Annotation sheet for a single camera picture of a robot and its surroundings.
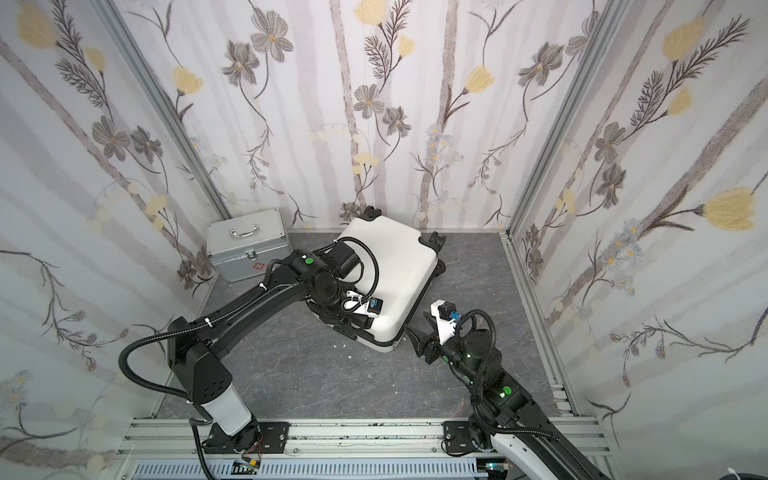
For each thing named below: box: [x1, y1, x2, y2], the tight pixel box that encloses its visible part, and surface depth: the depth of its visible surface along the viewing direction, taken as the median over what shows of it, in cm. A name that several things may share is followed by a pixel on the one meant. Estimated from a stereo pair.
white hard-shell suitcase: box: [340, 210, 446, 352], surface depth 81 cm
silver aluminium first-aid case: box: [206, 208, 293, 284], surface depth 101 cm
